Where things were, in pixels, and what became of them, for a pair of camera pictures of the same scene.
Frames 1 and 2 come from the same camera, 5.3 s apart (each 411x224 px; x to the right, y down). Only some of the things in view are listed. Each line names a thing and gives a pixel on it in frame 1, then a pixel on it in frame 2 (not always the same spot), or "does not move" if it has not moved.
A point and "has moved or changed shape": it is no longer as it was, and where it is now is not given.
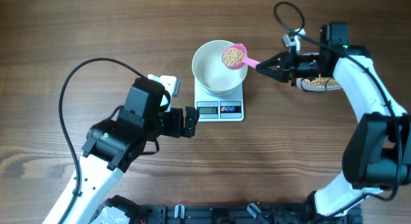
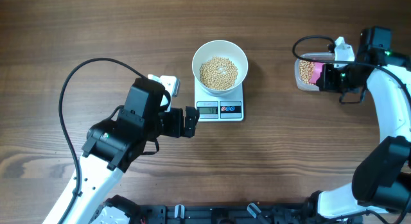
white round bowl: [210, 72] does not move
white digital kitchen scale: [228, 108] does not move
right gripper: [288, 64] -> [325, 82]
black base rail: [239, 214] does not move
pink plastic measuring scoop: [234, 57] has moved or changed shape
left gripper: [176, 129] does not move
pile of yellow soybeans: [234, 56] -> [218, 73]
